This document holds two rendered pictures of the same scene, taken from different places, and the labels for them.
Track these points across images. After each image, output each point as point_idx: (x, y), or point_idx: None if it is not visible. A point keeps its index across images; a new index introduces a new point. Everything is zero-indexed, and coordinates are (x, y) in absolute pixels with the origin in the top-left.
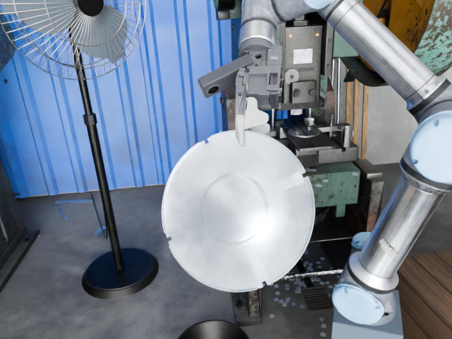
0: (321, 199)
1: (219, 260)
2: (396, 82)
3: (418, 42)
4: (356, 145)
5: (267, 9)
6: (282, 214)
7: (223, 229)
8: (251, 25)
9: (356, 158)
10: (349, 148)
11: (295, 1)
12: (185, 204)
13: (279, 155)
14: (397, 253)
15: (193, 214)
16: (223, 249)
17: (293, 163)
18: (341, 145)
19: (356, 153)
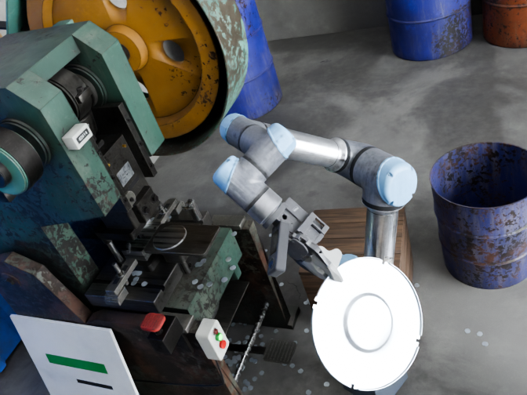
0: (225, 277)
1: (388, 359)
2: (323, 161)
3: (212, 101)
4: (203, 211)
5: (259, 179)
6: (392, 295)
7: (376, 339)
8: (266, 200)
9: (211, 221)
10: (204, 218)
11: (279, 161)
12: (341, 354)
13: (362, 266)
14: (393, 259)
15: (351, 354)
16: (384, 350)
17: (372, 262)
18: (191, 221)
19: (209, 216)
